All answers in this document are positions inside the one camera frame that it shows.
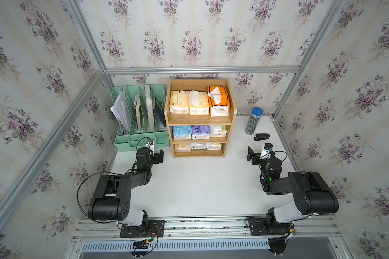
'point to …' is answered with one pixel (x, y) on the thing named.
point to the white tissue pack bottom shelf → (215, 146)
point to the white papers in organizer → (121, 109)
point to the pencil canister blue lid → (253, 123)
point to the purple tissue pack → (200, 131)
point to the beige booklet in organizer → (136, 105)
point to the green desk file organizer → (140, 111)
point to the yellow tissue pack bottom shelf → (186, 149)
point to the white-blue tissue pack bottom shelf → (198, 146)
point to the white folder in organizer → (149, 109)
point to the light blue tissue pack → (182, 132)
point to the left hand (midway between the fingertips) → (154, 149)
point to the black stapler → (261, 136)
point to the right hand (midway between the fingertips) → (259, 147)
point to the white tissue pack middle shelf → (218, 130)
